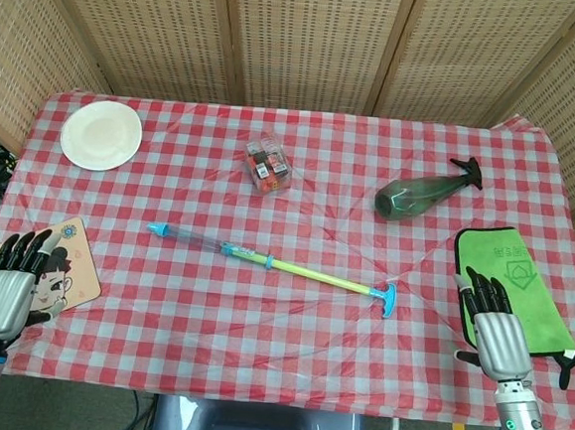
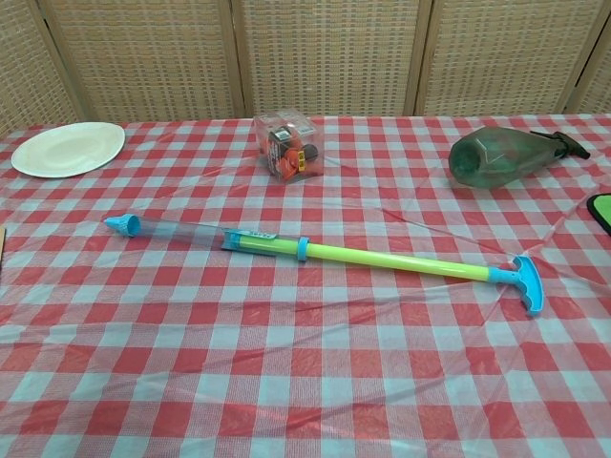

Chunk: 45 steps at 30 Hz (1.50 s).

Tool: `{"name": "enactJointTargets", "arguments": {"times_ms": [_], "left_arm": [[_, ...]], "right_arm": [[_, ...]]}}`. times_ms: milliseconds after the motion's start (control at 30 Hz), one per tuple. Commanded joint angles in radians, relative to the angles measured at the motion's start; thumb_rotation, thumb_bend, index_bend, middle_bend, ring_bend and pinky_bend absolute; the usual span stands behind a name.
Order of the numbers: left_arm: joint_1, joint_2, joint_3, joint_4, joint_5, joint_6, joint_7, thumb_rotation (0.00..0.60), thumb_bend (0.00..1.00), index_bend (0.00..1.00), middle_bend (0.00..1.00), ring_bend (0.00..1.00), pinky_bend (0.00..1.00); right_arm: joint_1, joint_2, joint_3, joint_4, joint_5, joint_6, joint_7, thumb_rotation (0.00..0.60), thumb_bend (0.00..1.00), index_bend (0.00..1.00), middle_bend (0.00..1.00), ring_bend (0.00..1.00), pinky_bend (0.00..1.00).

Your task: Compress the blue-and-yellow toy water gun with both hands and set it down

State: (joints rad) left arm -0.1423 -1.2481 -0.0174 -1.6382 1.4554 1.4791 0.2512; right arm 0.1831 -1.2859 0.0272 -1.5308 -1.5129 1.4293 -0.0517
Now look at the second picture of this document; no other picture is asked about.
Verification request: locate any long yellow-green water squirter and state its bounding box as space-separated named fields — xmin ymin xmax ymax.
xmin=221 ymin=228 xmax=546 ymax=319

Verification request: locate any clear syringe barrel blue nozzle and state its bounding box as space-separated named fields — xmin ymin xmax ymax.
xmin=103 ymin=214 xmax=312 ymax=262

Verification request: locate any clear box with orange items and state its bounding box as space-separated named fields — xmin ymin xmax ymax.
xmin=254 ymin=113 xmax=323 ymax=184

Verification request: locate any red white checkered tablecloth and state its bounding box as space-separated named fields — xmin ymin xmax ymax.
xmin=0 ymin=113 xmax=611 ymax=458

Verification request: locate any woven bamboo folding screen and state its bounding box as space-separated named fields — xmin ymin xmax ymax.
xmin=0 ymin=0 xmax=611 ymax=138

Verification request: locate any green spray bottle black trigger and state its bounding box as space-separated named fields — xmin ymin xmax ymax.
xmin=449 ymin=127 xmax=591 ymax=191

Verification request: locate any white paper plate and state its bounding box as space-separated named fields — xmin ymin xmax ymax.
xmin=11 ymin=121 xmax=127 ymax=179

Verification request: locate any green microfibre cloth black edge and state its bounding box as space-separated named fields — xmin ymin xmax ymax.
xmin=585 ymin=192 xmax=611 ymax=236

